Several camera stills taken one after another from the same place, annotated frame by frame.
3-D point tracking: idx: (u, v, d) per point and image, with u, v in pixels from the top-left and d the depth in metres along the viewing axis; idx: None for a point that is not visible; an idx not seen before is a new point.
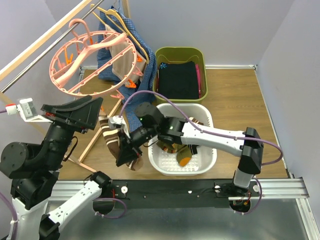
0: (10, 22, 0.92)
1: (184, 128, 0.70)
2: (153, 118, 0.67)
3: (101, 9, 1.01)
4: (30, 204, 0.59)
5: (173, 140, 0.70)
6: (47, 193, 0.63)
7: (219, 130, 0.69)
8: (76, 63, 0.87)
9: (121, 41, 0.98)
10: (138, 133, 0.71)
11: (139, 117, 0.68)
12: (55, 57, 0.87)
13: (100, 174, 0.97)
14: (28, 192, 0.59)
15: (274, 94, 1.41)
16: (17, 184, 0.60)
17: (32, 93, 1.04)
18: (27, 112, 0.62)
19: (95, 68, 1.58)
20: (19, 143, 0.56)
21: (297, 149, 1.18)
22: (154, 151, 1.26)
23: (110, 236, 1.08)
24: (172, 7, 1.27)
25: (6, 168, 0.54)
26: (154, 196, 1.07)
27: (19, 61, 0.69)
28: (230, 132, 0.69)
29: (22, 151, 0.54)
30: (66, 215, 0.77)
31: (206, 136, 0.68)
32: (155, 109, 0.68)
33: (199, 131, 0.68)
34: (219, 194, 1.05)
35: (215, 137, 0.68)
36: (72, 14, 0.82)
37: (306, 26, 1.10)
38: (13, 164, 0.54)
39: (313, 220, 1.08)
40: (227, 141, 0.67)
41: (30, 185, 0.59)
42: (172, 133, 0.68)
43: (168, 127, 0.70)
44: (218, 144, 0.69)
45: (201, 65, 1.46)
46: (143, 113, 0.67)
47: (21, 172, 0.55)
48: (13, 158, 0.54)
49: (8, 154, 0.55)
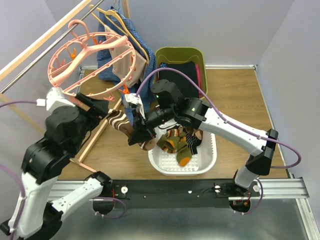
0: (10, 22, 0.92)
1: (208, 114, 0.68)
2: (170, 95, 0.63)
3: (100, 10, 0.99)
4: (42, 179, 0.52)
5: (191, 123, 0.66)
6: (59, 170, 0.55)
7: (244, 126, 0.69)
8: (74, 63, 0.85)
9: (121, 44, 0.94)
10: (154, 114, 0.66)
11: (155, 94, 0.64)
12: (54, 55, 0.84)
13: (100, 174, 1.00)
14: (42, 165, 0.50)
15: (274, 94, 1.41)
16: (29, 156, 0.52)
17: (31, 93, 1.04)
18: (57, 94, 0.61)
19: (95, 68, 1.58)
20: (71, 106, 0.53)
21: (297, 149, 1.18)
22: (154, 151, 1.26)
23: (111, 236, 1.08)
24: (172, 7, 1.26)
25: (55, 120, 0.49)
26: (154, 196, 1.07)
27: (19, 61, 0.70)
28: (253, 129, 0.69)
29: (75, 111, 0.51)
30: (69, 206, 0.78)
31: (228, 128, 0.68)
32: (172, 86, 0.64)
33: (223, 120, 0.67)
34: (219, 194, 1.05)
35: (238, 131, 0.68)
36: (72, 14, 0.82)
37: (306, 26, 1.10)
38: (63, 118, 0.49)
39: (313, 220, 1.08)
40: (250, 138, 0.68)
41: (48, 156, 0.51)
42: (192, 115, 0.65)
43: (189, 108, 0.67)
44: (240, 139, 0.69)
45: (201, 65, 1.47)
46: (160, 90, 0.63)
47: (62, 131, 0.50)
48: (65, 113, 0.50)
49: (60, 110, 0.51)
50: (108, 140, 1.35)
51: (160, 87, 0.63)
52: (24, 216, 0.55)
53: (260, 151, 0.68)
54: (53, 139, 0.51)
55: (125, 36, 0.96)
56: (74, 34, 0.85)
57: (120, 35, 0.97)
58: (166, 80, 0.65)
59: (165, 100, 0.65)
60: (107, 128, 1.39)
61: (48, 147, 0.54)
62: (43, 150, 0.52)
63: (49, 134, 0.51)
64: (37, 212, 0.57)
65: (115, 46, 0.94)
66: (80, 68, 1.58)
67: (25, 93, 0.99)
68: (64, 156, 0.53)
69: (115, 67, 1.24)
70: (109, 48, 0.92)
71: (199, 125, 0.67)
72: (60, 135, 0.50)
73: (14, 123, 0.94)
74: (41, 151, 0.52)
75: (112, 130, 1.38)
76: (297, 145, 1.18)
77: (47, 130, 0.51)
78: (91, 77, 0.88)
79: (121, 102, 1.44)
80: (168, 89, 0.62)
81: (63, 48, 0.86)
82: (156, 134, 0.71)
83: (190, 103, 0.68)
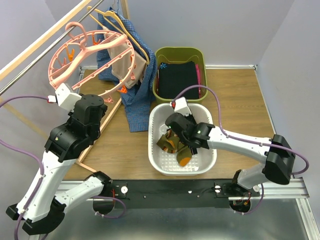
0: (10, 22, 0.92)
1: (212, 132, 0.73)
2: (178, 124, 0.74)
3: (99, 11, 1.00)
4: (65, 156, 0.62)
5: (201, 144, 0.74)
6: (80, 152, 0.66)
7: (245, 136, 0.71)
8: (73, 65, 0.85)
9: (121, 43, 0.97)
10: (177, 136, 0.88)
11: (168, 126, 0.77)
12: (55, 56, 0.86)
13: (100, 173, 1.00)
14: (67, 143, 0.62)
15: (274, 94, 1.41)
16: (55, 136, 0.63)
17: (31, 93, 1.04)
18: (62, 89, 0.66)
19: (95, 68, 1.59)
20: (97, 95, 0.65)
21: (297, 149, 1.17)
22: (154, 151, 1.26)
23: (111, 236, 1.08)
24: (171, 7, 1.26)
25: (84, 104, 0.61)
26: (154, 196, 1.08)
27: (18, 62, 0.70)
28: (256, 138, 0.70)
29: (101, 99, 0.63)
30: (72, 199, 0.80)
31: (232, 142, 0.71)
32: (180, 116, 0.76)
33: (225, 135, 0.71)
34: (219, 194, 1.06)
35: (240, 142, 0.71)
36: (69, 16, 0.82)
37: (306, 26, 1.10)
38: (92, 103, 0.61)
39: (312, 220, 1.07)
40: (252, 146, 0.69)
41: (71, 137, 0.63)
42: (198, 136, 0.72)
43: (196, 131, 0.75)
44: (244, 150, 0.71)
45: (201, 65, 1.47)
46: (169, 121, 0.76)
47: (89, 114, 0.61)
48: (92, 99, 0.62)
49: (88, 97, 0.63)
50: (108, 140, 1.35)
51: (170, 119, 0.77)
52: (38, 195, 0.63)
53: (264, 157, 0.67)
54: (79, 121, 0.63)
55: (124, 35, 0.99)
56: (70, 35, 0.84)
57: (120, 34, 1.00)
58: (175, 113, 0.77)
59: (176, 128, 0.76)
60: (107, 128, 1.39)
61: (70, 130, 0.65)
62: (68, 131, 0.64)
63: (76, 116, 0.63)
64: (49, 195, 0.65)
65: (114, 46, 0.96)
66: (80, 68, 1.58)
67: (25, 94, 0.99)
68: (85, 139, 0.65)
69: (115, 68, 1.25)
70: (109, 48, 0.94)
71: (208, 144, 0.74)
72: (87, 117, 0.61)
73: (15, 125, 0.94)
74: (64, 133, 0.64)
75: (112, 130, 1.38)
76: (297, 145, 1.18)
77: (75, 113, 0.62)
78: (91, 78, 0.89)
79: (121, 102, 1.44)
80: (174, 119, 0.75)
81: (64, 47, 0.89)
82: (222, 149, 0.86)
83: (198, 126, 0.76)
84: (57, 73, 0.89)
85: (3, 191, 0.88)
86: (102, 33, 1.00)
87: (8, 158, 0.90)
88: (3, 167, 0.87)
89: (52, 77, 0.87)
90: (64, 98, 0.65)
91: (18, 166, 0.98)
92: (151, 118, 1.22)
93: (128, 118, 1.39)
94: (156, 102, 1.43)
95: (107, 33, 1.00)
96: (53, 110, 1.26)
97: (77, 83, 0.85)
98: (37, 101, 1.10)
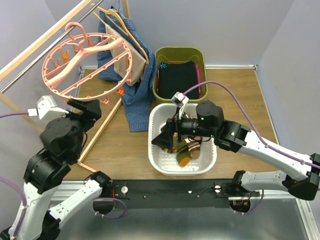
0: (10, 22, 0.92)
1: (248, 138, 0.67)
2: (217, 119, 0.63)
3: (101, 9, 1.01)
4: (44, 188, 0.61)
5: (231, 146, 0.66)
6: (60, 179, 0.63)
7: (286, 149, 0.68)
8: (71, 64, 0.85)
9: (117, 46, 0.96)
10: (189, 123, 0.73)
11: (200, 116, 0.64)
12: (48, 57, 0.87)
13: (99, 174, 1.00)
14: (43, 176, 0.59)
15: (274, 94, 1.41)
16: (32, 168, 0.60)
17: (30, 93, 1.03)
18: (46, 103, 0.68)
19: (94, 68, 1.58)
20: (63, 119, 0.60)
21: (298, 149, 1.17)
22: (154, 151, 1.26)
23: (111, 236, 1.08)
24: (172, 6, 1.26)
25: (49, 135, 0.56)
26: (154, 195, 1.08)
27: (19, 61, 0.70)
28: (295, 153, 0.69)
29: (67, 125, 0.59)
30: (67, 212, 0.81)
31: (272, 153, 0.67)
32: (220, 110, 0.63)
33: (264, 145, 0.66)
34: (219, 194, 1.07)
35: (280, 156, 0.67)
36: (70, 16, 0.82)
37: (306, 26, 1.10)
38: (57, 133, 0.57)
39: (312, 220, 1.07)
40: (293, 163, 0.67)
41: (48, 167, 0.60)
42: (232, 139, 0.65)
43: (229, 132, 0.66)
44: (283, 164, 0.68)
45: (201, 65, 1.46)
46: (206, 113, 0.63)
47: (57, 145, 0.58)
48: (58, 128, 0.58)
49: (53, 125, 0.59)
50: (108, 140, 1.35)
51: (217, 113, 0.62)
52: (24, 225, 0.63)
53: (305, 176, 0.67)
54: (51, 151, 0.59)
55: (120, 37, 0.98)
56: (70, 35, 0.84)
57: (116, 37, 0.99)
58: (221, 107, 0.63)
59: (214, 123, 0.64)
60: (107, 128, 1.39)
61: (48, 158, 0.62)
62: (45, 161, 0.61)
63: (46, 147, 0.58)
64: (36, 222, 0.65)
65: (111, 48, 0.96)
66: (80, 68, 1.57)
67: (25, 93, 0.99)
68: (64, 167, 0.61)
69: (117, 65, 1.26)
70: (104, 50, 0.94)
71: (239, 148, 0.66)
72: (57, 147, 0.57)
73: (15, 125, 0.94)
74: (42, 162, 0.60)
75: (113, 130, 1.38)
76: (297, 145, 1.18)
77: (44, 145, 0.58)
78: (88, 79, 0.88)
79: (121, 102, 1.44)
80: (215, 114, 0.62)
81: (57, 48, 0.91)
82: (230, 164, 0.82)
83: (229, 127, 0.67)
84: (51, 74, 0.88)
85: None
86: (98, 36, 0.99)
87: (8, 158, 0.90)
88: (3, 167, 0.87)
89: (46, 78, 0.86)
90: (45, 113, 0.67)
91: (18, 166, 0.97)
92: (151, 119, 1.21)
93: (128, 118, 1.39)
94: (156, 102, 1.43)
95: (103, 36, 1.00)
96: None
97: (61, 91, 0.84)
98: (36, 101, 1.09)
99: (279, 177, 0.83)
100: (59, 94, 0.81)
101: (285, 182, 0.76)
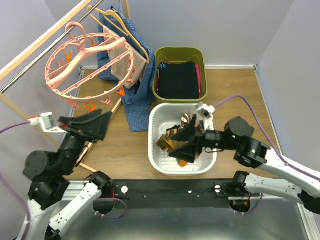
0: (10, 22, 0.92)
1: (268, 156, 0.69)
2: (247, 139, 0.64)
3: (100, 11, 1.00)
4: (46, 204, 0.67)
5: (250, 163, 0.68)
6: (60, 195, 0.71)
7: (304, 168, 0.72)
8: (73, 64, 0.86)
9: (120, 45, 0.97)
10: (212, 135, 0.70)
11: (232, 134, 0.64)
12: (52, 57, 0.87)
13: (99, 173, 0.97)
14: (46, 195, 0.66)
15: (274, 94, 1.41)
16: (34, 187, 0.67)
17: (30, 93, 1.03)
18: (47, 123, 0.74)
19: (95, 68, 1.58)
20: (40, 151, 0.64)
21: (298, 149, 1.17)
22: (154, 151, 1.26)
23: (111, 236, 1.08)
24: (171, 7, 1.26)
25: (30, 173, 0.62)
26: (154, 195, 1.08)
27: (19, 61, 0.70)
28: (314, 171, 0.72)
29: (44, 158, 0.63)
30: (66, 221, 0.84)
31: (291, 171, 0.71)
32: (251, 130, 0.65)
33: (284, 163, 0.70)
34: (219, 194, 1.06)
35: (299, 174, 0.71)
36: (70, 16, 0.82)
37: (306, 26, 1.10)
38: (36, 170, 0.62)
39: (313, 220, 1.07)
40: (312, 181, 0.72)
41: (48, 188, 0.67)
42: (253, 157, 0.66)
43: (250, 149, 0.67)
44: (302, 182, 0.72)
45: (201, 65, 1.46)
46: (241, 132, 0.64)
47: (43, 176, 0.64)
48: (36, 164, 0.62)
49: (31, 160, 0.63)
50: (108, 140, 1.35)
51: (249, 133, 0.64)
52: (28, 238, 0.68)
53: None
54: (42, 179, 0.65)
55: (123, 37, 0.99)
56: (70, 36, 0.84)
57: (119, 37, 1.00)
58: (253, 128, 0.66)
59: (244, 142, 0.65)
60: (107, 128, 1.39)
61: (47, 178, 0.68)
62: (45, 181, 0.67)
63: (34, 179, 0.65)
64: (39, 234, 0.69)
65: (114, 48, 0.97)
66: (80, 68, 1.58)
67: (24, 94, 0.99)
68: (62, 185, 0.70)
69: (114, 68, 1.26)
70: (107, 50, 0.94)
71: (258, 165, 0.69)
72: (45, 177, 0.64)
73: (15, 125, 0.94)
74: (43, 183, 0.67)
75: (112, 130, 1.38)
76: (298, 145, 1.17)
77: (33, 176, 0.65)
78: (89, 79, 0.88)
79: (121, 102, 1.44)
80: (248, 134, 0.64)
81: (61, 49, 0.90)
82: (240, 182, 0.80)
83: (250, 143, 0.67)
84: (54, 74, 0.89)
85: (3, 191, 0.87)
86: (100, 36, 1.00)
87: (9, 158, 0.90)
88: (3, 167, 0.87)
89: (49, 77, 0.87)
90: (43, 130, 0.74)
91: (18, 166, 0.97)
92: (151, 119, 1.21)
93: (128, 119, 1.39)
94: (156, 102, 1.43)
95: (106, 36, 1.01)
96: (52, 110, 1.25)
97: (62, 91, 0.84)
98: (36, 101, 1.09)
99: (294, 188, 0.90)
100: (60, 94, 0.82)
101: (301, 196, 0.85)
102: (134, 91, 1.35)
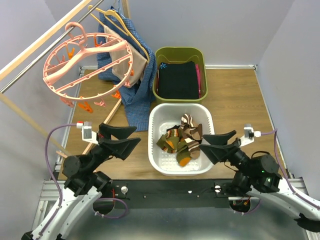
0: (10, 22, 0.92)
1: (280, 185, 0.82)
2: (274, 175, 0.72)
3: (100, 10, 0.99)
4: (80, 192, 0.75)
5: (264, 189, 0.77)
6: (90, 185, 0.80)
7: (306, 196, 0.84)
8: (71, 63, 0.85)
9: (121, 48, 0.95)
10: (240, 155, 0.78)
11: (262, 169, 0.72)
12: (53, 52, 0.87)
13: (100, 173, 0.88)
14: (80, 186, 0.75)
15: (274, 94, 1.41)
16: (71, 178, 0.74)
17: (29, 94, 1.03)
18: (86, 134, 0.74)
19: (95, 68, 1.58)
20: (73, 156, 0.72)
21: (298, 149, 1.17)
22: (154, 151, 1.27)
23: (111, 236, 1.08)
24: (171, 6, 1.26)
25: (67, 173, 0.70)
26: (154, 196, 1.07)
27: (20, 60, 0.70)
28: (313, 200, 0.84)
29: (77, 162, 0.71)
30: (67, 225, 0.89)
31: (296, 198, 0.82)
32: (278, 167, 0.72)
33: (292, 191, 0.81)
34: (218, 194, 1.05)
35: (302, 201, 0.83)
36: (70, 16, 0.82)
37: (306, 26, 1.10)
38: (72, 171, 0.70)
39: None
40: (312, 208, 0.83)
41: (82, 181, 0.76)
42: (268, 186, 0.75)
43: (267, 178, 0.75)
44: (304, 208, 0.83)
45: (201, 65, 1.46)
46: (270, 170, 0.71)
47: (78, 174, 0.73)
48: (71, 167, 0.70)
49: (68, 163, 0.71)
50: None
51: (276, 171, 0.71)
52: (52, 223, 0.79)
53: None
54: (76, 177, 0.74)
55: (125, 41, 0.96)
56: (70, 35, 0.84)
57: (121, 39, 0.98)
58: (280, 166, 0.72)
59: (270, 177, 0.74)
60: None
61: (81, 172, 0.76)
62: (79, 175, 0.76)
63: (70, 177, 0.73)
64: (59, 224, 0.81)
65: (115, 50, 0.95)
66: (80, 68, 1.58)
67: (24, 94, 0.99)
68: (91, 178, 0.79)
69: (115, 67, 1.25)
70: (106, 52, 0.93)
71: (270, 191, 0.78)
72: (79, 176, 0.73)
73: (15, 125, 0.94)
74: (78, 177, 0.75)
75: None
76: (298, 145, 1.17)
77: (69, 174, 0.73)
78: (85, 79, 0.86)
79: (121, 102, 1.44)
80: (276, 172, 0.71)
81: (64, 45, 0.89)
82: (250, 181, 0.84)
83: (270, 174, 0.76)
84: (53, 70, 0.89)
85: (3, 191, 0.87)
86: (104, 36, 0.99)
87: (9, 158, 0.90)
88: (3, 167, 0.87)
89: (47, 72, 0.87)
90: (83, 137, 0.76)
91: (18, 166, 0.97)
92: (151, 119, 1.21)
93: (128, 118, 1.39)
94: (156, 102, 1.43)
95: (109, 37, 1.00)
96: (52, 110, 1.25)
97: (57, 88, 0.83)
98: (36, 101, 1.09)
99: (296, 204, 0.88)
100: (55, 91, 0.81)
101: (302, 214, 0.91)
102: (133, 91, 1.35)
